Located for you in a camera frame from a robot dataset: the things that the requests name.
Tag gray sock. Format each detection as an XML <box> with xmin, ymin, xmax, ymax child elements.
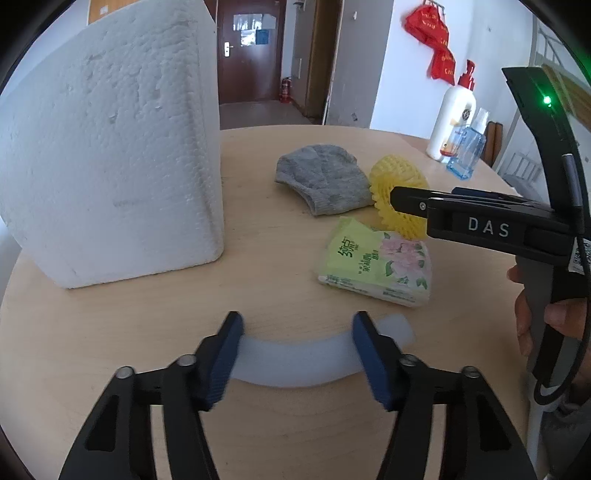
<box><xmin>274</xmin><ymin>144</ymin><xmax>374</xmax><ymax>217</ymax></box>

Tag white pump lotion bottle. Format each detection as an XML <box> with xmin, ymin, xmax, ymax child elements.
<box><xmin>426</xmin><ymin>60</ymin><xmax>477</xmax><ymax>162</ymax></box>

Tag dark wooden entrance door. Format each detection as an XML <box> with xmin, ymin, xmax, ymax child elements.
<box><xmin>217</xmin><ymin>0</ymin><xmax>284</xmax><ymax>104</ymax></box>

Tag white foam strip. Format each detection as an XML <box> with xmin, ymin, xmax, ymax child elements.
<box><xmin>231</xmin><ymin>313</ymin><xmax>415</xmax><ymax>387</ymax></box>

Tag person's right forearm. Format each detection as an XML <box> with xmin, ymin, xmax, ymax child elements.
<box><xmin>540</xmin><ymin>369</ymin><xmax>591</xmax><ymax>480</ymax></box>

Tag white foam box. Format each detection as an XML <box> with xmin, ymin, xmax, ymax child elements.
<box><xmin>0</xmin><ymin>0</ymin><xmax>225</xmax><ymax>289</ymax></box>

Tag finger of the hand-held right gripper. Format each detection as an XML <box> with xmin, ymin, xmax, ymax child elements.
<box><xmin>452</xmin><ymin>187</ymin><xmax>555</xmax><ymax>212</ymax></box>
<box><xmin>390</xmin><ymin>186</ymin><xmax>575</xmax><ymax>257</ymax></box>

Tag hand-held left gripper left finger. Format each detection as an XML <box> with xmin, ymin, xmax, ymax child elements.
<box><xmin>58</xmin><ymin>311</ymin><xmax>245</xmax><ymax>480</ymax></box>

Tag red plastic bag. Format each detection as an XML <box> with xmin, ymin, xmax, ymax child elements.
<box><xmin>427</xmin><ymin>45</ymin><xmax>456</xmax><ymax>85</ymax></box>
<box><xmin>405</xmin><ymin>0</ymin><xmax>451</xmax><ymax>47</ymax></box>

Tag brown wooden board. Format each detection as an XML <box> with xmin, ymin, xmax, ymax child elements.
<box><xmin>482</xmin><ymin>122</ymin><xmax>504</xmax><ymax>167</ymax></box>

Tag person's right hand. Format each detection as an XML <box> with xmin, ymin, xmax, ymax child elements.
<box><xmin>507</xmin><ymin>264</ymin><xmax>591</xmax><ymax>357</ymax></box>

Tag yellow foam net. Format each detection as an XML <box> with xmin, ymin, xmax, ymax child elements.
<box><xmin>369</xmin><ymin>156</ymin><xmax>430</xmax><ymax>240</ymax></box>

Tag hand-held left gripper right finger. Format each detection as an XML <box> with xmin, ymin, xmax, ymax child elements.
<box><xmin>352</xmin><ymin>311</ymin><xmax>539</xmax><ymax>480</ymax></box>

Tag paper notices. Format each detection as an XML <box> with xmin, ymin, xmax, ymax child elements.
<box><xmin>233</xmin><ymin>14</ymin><xmax>278</xmax><ymax>47</ymax></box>

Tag green floral tissue pack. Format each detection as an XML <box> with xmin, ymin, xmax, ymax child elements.
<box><xmin>318</xmin><ymin>216</ymin><xmax>432</xmax><ymax>309</ymax></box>

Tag wooden side door frame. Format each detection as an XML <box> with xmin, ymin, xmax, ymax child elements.
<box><xmin>295</xmin><ymin>0</ymin><xmax>343</xmax><ymax>125</ymax></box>

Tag blue spray bottle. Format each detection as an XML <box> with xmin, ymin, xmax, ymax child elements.
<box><xmin>445</xmin><ymin>107</ymin><xmax>490</xmax><ymax>181</ymax></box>

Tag wooden wardrobe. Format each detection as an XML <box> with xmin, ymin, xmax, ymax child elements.
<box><xmin>88</xmin><ymin>0</ymin><xmax>141</xmax><ymax>26</ymax></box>

